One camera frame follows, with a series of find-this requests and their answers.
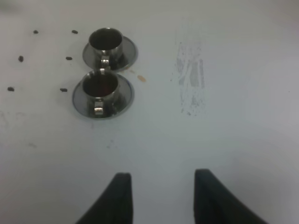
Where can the stainless steel saucer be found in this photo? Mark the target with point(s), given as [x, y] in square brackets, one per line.
[128, 58]
[79, 99]

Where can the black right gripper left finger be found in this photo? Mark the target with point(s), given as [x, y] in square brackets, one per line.
[115, 204]

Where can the near stainless steel teacup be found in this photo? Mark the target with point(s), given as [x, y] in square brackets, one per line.
[102, 90]

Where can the stainless steel teacup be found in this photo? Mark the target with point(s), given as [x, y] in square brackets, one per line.
[107, 44]
[102, 90]

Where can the far stainless steel saucer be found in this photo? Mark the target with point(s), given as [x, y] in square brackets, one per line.
[128, 58]

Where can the near stainless steel saucer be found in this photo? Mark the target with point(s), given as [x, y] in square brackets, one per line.
[79, 99]

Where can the far stainless steel teacup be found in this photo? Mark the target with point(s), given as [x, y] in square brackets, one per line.
[107, 44]

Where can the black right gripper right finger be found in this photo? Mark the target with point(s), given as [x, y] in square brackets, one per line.
[213, 203]

